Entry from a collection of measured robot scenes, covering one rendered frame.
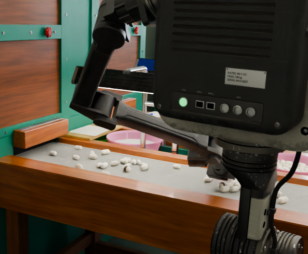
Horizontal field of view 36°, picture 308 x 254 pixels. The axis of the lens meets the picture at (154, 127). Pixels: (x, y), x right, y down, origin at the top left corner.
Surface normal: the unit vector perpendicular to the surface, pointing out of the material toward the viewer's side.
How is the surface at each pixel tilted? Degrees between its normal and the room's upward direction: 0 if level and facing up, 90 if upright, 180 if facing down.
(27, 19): 90
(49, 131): 90
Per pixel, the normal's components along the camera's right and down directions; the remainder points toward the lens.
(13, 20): 0.91, 0.13
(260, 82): -0.53, 0.17
